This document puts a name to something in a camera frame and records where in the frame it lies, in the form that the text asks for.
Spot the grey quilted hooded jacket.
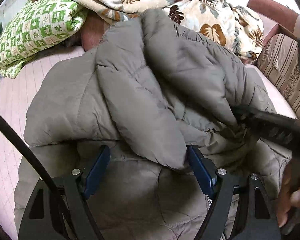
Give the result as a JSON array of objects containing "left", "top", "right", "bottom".
[{"left": 14, "top": 8, "right": 294, "bottom": 240}]

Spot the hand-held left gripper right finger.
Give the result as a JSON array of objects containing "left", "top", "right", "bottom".
[{"left": 187, "top": 145, "right": 282, "bottom": 240}]

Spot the green checked pillow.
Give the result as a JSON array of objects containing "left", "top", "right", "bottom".
[{"left": 0, "top": 0, "right": 88, "bottom": 78}]

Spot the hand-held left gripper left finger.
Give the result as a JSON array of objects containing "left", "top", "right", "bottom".
[{"left": 17, "top": 144, "right": 111, "bottom": 240}]

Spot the person's right hand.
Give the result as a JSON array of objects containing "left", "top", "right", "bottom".
[{"left": 276, "top": 159, "right": 300, "bottom": 228}]

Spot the black cable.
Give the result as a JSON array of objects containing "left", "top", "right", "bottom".
[{"left": 0, "top": 106, "right": 74, "bottom": 240}]

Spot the striped floral sofa cushion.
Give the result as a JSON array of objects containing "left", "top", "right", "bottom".
[{"left": 256, "top": 33, "right": 300, "bottom": 123}]

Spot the reddish brown bolster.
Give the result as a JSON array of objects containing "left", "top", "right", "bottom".
[{"left": 81, "top": 11, "right": 110, "bottom": 52}]

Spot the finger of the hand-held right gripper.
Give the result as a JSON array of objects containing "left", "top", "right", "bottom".
[{"left": 233, "top": 106, "right": 297, "bottom": 148}]

